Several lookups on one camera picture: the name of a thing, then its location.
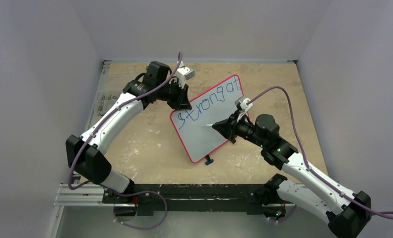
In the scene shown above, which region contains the purple cable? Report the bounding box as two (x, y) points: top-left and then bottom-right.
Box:
(246, 86), (393, 224)
(67, 52), (184, 230)

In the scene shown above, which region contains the blue marker cap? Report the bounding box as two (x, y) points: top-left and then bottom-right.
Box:
(205, 159), (214, 165)

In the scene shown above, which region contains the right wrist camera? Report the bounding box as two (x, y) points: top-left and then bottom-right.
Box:
(235, 96), (253, 121)

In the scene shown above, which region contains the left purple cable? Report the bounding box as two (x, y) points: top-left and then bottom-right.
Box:
(67, 52), (184, 230)

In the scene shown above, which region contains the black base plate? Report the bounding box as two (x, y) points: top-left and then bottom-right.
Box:
(102, 184), (286, 218)

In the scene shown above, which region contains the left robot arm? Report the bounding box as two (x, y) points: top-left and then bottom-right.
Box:
(65, 60), (195, 194)

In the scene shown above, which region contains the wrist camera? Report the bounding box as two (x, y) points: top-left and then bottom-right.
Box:
(235, 96), (253, 121)
(174, 61), (196, 89)

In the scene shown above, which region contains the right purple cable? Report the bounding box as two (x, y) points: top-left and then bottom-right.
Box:
(246, 86), (393, 224)

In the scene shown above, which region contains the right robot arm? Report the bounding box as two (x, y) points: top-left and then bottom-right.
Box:
(211, 114), (371, 238)

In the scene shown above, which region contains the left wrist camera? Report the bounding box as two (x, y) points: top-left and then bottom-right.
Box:
(174, 61), (196, 89)

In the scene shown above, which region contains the pink framed whiteboard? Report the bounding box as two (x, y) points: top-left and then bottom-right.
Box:
(169, 74), (244, 163)

